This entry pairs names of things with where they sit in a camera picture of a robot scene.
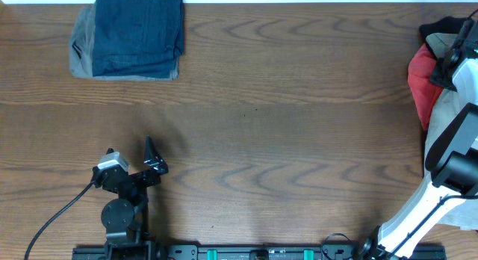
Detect khaki shorts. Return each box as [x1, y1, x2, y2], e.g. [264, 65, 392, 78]
[425, 33, 477, 230]

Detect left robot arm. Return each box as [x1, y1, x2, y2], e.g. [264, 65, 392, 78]
[91, 136, 169, 259]

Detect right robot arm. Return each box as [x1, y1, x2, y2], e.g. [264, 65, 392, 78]
[360, 46, 477, 259]

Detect red garment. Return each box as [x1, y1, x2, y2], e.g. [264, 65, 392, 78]
[407, 44, 443, 131]

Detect black t-shirt with print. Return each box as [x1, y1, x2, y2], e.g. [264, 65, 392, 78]
[418, 16, 468, 41]

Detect folded grey trousers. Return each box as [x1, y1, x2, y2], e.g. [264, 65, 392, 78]
[69, 4, 179, 81]

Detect folded dark blue jeans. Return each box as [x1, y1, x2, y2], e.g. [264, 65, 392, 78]
[92, 0, 184, 80]

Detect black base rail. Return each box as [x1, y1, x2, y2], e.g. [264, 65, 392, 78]
[72, 244, 447, 260]

